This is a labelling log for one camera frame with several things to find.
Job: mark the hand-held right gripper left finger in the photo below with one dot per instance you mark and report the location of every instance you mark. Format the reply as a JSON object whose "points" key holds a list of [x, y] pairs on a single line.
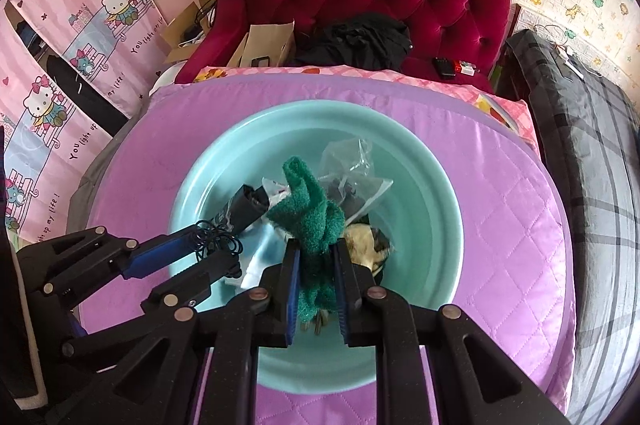
{"points": [[292, 295]]}

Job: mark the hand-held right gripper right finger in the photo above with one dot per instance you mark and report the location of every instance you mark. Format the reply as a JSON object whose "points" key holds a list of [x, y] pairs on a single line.
{"points": [[342, 295]]}

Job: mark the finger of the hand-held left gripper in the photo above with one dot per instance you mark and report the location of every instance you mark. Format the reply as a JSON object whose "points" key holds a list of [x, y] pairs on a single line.
{"points": [[200, 280], [155, 252]]}

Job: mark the blue face mask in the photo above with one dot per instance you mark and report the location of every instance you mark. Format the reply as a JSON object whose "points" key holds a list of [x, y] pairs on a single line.
{"points": [[265, 250]]}

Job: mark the cream plastic package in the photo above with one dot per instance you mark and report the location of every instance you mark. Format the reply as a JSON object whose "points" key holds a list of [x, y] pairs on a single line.
{"points": [[362, 240]]}

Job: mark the green cloth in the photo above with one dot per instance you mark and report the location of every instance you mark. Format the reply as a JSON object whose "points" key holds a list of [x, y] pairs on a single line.
{"points": [[305, 215]]}

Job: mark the black cloth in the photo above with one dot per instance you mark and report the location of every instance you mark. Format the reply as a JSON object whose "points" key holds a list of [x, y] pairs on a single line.
{"points": [[247, 205]]}

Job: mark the teal plastic basin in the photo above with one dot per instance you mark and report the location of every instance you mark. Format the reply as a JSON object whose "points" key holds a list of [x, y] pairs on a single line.
{"points": [[415, 215]]}

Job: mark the clear plastic bag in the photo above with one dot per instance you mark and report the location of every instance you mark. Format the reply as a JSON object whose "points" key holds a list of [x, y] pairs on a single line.
{"points": [[350, 165]]}

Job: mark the purple quilted mat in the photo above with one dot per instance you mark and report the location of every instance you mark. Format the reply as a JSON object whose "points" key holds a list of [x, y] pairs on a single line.
{"points": [[500, 255]]}

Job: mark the open cardboard box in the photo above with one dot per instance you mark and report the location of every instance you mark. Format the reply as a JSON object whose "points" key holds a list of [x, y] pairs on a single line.
{"points": [[180, 30]]}

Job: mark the brown paper bag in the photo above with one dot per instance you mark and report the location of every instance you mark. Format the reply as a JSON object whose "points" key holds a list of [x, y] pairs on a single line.
{"points": [[265, 42]]}

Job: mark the black remote control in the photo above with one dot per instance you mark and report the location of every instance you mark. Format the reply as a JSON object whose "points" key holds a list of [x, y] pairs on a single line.
{"points": [[444, 67]]}

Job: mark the black clothing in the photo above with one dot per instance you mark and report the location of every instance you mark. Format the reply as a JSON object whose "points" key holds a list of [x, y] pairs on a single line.
{"points": [[360, 40]]}

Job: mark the small red white box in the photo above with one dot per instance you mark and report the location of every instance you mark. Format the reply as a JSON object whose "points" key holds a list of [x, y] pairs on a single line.
{"points": [[465, 68]]}

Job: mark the grey plaid bed sheet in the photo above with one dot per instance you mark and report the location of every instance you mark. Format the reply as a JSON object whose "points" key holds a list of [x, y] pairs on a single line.
{"points": [[590, 155]]}

